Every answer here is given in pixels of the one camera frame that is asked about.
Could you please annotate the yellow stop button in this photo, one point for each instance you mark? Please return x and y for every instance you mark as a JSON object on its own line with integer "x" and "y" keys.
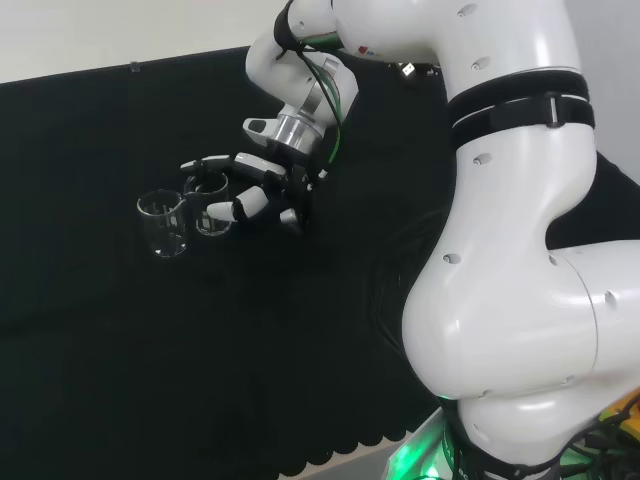
{"x": 627, "y": 405}

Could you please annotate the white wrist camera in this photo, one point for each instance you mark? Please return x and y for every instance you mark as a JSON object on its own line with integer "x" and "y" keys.
{"x": 257, "y": 129}

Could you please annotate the clear glass beaker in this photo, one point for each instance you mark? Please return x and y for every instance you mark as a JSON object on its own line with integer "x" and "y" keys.
{"x": 212, "y": 229}
{"x": 170, "y": 245}

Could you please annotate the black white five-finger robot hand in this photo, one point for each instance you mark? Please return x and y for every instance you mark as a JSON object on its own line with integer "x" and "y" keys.
{"x": 260, "y": 167}

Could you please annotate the small grey cloth clip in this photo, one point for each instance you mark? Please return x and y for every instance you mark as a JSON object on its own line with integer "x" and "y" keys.
{"x": 135, "y": 67}

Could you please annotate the black bench cloth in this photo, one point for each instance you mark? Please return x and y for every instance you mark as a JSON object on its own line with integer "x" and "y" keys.
{"x": 150, "y": 325}

